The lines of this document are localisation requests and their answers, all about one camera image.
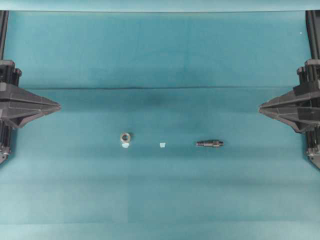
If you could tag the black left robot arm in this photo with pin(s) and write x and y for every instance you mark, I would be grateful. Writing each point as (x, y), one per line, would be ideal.
(18, 106)

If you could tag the silver metal washer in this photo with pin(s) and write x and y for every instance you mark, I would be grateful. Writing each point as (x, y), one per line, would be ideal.
(126, 137)

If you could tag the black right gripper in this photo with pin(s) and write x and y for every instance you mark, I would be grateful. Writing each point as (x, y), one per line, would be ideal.
(301, 120)

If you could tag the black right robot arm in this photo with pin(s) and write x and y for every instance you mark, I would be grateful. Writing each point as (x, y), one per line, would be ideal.
(300, 107)

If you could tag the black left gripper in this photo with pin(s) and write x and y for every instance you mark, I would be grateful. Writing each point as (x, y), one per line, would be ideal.
(17, 117)

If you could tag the white tape piece left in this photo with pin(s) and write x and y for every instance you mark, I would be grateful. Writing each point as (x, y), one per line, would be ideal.
(125, 145)

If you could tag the dark metal threaded shaft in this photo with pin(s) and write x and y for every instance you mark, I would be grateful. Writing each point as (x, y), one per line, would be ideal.
(210, 143)

